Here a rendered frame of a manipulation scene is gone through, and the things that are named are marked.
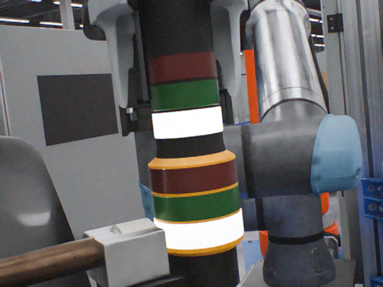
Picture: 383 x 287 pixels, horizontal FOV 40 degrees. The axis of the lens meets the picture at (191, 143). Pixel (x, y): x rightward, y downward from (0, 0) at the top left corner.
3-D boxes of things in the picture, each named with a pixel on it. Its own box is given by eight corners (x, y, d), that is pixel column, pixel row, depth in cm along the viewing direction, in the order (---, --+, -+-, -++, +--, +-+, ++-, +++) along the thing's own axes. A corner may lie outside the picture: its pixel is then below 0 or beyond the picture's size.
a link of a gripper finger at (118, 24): (142, 106, 23) (168, 103, 32) (126, -35, 22) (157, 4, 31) (72, 113, 23) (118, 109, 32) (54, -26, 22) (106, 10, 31)
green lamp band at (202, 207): (179, 227, 23) (176, 200, 23) (139, 213, 27) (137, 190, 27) (259, 208, 25) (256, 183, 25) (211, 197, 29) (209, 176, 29)
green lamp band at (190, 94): (171, 110, 23) (167, 83, 23) (141, 112, 26) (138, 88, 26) (233, 103, 25) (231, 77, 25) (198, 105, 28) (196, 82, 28)
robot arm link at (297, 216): (327, 236, 103) (321, 168, 102) (259, 240, 105) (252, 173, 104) (321, 220, 115) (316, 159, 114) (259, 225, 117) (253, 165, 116)
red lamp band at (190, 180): (175, 199, 23) (172, 171, 23) (137, 188, 27) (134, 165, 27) (256, 181, 25) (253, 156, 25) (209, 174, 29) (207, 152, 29)
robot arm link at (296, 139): (307, 24, 91) (363, 222, 51) (244, 32, 93) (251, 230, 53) (304, -43, 85) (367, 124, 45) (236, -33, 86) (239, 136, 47)
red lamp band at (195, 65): (167, 81, 23) (164, 53, 23) (137, 86, 26) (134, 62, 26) (231, 76, 25) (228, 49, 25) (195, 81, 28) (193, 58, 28)
